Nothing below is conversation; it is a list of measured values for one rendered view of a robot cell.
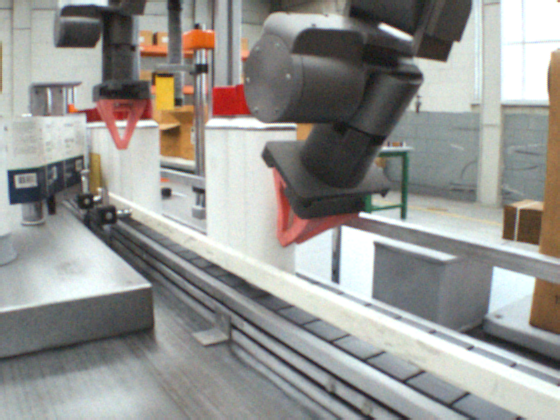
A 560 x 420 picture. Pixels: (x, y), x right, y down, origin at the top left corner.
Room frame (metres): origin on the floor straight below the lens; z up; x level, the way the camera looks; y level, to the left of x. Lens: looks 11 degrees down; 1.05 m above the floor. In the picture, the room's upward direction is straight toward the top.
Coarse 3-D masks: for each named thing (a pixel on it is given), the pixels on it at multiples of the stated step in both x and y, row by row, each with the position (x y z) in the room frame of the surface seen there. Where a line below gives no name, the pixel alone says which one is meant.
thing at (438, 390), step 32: (128, 224) 0.77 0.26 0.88; (192, 256) 0.58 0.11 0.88; (288, 320) 0.39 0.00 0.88; (320, 320) 0.38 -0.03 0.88; (352, 352) 0.32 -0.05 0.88; (384, 352) 0.32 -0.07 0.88; (480, 352) 0.31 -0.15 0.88; (416, 384) 0.27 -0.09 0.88; (448, 384) 0.27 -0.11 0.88; (480, 416) 0.23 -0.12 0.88; (512, 416) 0.23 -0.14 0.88
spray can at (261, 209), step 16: (256, 128) 0.46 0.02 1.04; (272, 128) 0.46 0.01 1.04; (288, 128) 0.46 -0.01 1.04; (256, 144) 0.46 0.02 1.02; (256, 160) 0.46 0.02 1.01; (256, 176) 0.46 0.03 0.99; (272, 176) 0.46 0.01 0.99; (256, 192) 0.46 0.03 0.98; (272, 192) 0.46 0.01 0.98; (256, 208) 0.46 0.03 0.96; (272, 208) 0.46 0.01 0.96; (256, 224) 0.46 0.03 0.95; (272, 224) 0.46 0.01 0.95; (288, 224) 0.46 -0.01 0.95; (256, 240) 0.46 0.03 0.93; (272, 240) 0.46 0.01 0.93; (256, 256) 0.46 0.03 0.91; (272, 256) 0.46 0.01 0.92; (288, 256) 0.46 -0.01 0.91; (288, 272) 0.46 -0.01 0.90; (256, 288) 0.46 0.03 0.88
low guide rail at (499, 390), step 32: (160, 224) 0.64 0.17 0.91; (224, 256) 0.48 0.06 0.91; (288, 288) 0.39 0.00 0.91; (320, 288) 0.37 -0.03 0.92; (352, 320) 0.32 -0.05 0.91; (384, 320) 0.30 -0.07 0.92; (416, 352) 0.27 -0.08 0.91; (448, 352) 0.25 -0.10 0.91; (480, 384) 0.23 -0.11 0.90; (512, 384) 0.21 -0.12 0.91; (544, 384) 0.21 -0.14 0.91; (544, 416) 0.20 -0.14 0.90
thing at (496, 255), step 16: (160, 176) 0.84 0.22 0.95; (176, 176) 0.78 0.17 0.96; (192, 176) 0.73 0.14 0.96; (352, 224) 0.43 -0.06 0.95; (368, 224) 0.42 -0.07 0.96; (384, 224) 0.40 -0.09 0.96; (400, 224) 0.39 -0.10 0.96; (400, 240) 0.39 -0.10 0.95; (416, 240) 0.37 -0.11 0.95; (432, 240) 0.36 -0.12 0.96; (448, 240) 0.35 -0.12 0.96; (464, 240) 0.33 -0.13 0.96; (480, 240) 0.33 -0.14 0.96; (464, 256) 0.33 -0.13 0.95; (480, 256) 0.32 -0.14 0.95; (496, 256) 0.31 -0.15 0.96; (512, 256) 0.30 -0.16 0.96; (528, 256) 0.29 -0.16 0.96; (544, 256) 0.29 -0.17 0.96; (528, 272) 0.29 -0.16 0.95; (544, 272) 0.28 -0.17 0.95
